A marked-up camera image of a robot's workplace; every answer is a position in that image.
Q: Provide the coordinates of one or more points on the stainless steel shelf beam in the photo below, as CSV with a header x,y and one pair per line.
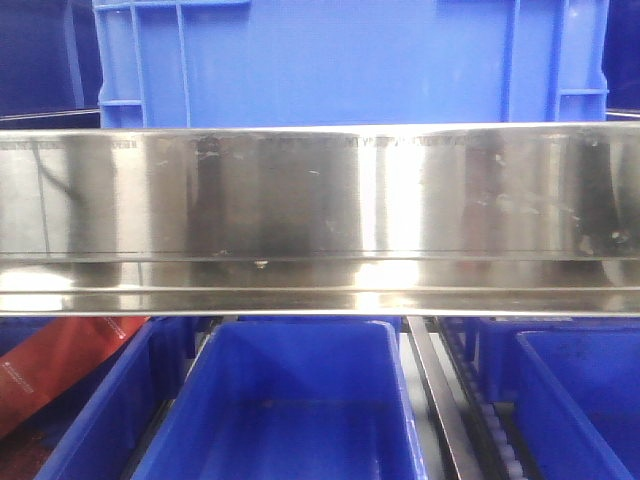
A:
x,y
471,219

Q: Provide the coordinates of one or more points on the blue bin centre lower shelf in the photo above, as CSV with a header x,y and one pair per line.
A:
x,y
268,400

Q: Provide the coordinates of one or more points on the blue bin shelf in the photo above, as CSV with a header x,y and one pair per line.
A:
x,y
268,400
91,430
575,388

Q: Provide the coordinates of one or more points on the large blue crate upper shelf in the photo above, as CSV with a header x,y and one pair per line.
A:
x,y
204,64

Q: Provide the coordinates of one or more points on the blue bin right lower shelf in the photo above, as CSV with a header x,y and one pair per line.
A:
x,y
575,388

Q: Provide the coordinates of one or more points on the blue bin left lower shelf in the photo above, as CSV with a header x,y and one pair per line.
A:
x,y
91,430

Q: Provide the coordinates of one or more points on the roller track strip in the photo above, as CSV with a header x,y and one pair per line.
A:
x,y
493,435

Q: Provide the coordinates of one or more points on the red packet in bin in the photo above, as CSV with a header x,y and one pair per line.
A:
x,y
55,358

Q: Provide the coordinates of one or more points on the steel shelf divider rail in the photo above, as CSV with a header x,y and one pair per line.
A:
x,y
455,445

